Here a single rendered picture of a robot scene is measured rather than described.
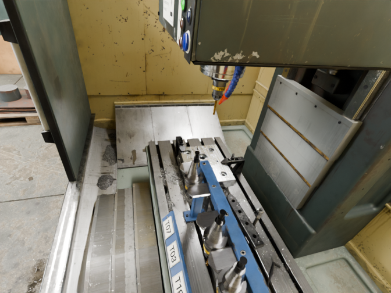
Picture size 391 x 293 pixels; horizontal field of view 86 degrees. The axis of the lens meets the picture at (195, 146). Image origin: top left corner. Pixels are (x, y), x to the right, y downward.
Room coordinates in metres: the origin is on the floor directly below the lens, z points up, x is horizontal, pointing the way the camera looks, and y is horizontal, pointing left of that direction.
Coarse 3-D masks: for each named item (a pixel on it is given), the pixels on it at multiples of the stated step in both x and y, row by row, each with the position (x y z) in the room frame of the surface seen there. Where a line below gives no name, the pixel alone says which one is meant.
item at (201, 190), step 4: (196, 184) 0.48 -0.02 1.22; (200, 184) 0.48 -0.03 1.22; (204, 184) 0.48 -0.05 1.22; (188, 188) 0.46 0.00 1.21; (192, 188) 0.46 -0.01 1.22; (196, 188) 0.46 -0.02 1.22; (200, 188) 0.46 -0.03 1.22; (204, 188) 0.47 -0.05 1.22; (208, 188) 0.47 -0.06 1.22; (188, 192) 0.44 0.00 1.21; (192, 192) 0.44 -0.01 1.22; (196, 192) 0.44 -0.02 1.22; (200, 192) 0.45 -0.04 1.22; (204, 192) 0.45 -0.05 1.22; (208, 192) 0.45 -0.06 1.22; (192, 196) 0.43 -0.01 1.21; (196, 196) 0.43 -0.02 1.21; (200, 196) 0.43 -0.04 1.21
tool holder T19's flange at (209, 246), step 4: (208, 228) 0.32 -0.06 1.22; (204, 232) 0.31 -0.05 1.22; (204, 236) 0.30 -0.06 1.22; (208, 240) 0.29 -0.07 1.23; (224, 240) 0.29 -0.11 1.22; (208, 244) 0.28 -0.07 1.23; (212, 244) 0.28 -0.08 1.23; (216, 244) 0.28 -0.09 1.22; (220, 244) 0.28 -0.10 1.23; (224, 244) 0.28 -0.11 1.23; (208, 248) 0.28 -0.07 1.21; (212, 248) 0.27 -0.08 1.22; (216, 248) 0.27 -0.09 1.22; (220, 248) 0.27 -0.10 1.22
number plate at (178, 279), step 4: (180, 272) 0.31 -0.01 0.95; (176, 276) 0.31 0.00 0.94; (180, 276) 0.30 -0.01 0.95; (172, 280) 0.30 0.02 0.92; (176, 280) 0.29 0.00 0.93; (180, 280) 0.29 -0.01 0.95; (176, 284) 0.28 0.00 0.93; (180, 284) 0.28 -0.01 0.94; (184, 284) 0.28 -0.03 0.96; (176, 288) 0.27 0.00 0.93; (180, 288) 0.27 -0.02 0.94; (184, 288) 0.27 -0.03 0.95; (176, 292) 0.26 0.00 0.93; (180, 292) 0.26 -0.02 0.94; (184, 292) 0.26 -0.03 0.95
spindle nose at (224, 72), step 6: (204, 66) 0.71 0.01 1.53; (210, 66) 0.69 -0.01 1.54; (216, 66) 0.68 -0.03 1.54; (222, 66) 0.68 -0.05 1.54; (228, 66) 0.68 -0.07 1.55; (234, 66) 0.68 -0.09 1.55; (204, 72) 0.71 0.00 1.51; (210, 72) 0.69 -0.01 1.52; (216, 72) 0.68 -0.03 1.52; (222, 72) 0.68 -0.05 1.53; (228, 72) 0.68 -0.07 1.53; (216, 78) 0.68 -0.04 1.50; (222, 78) 0.68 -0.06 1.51; (228, 78) 0.68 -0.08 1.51
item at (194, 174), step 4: (192, 160) 0.51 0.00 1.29; (192, 164) 0.50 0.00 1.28; (196, 164) 0.50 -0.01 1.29; (192, 168) 0.50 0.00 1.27; (196, 168) 0.49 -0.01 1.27; (188, 172) 0.51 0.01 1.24; (192, 172) 0.49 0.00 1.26; (196, 172) 0.49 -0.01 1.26; (188, 176) 0.50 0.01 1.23; (192, 176) 0.49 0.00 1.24; (196, 176) 0.49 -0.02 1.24; (200, 176) 0.51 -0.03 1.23
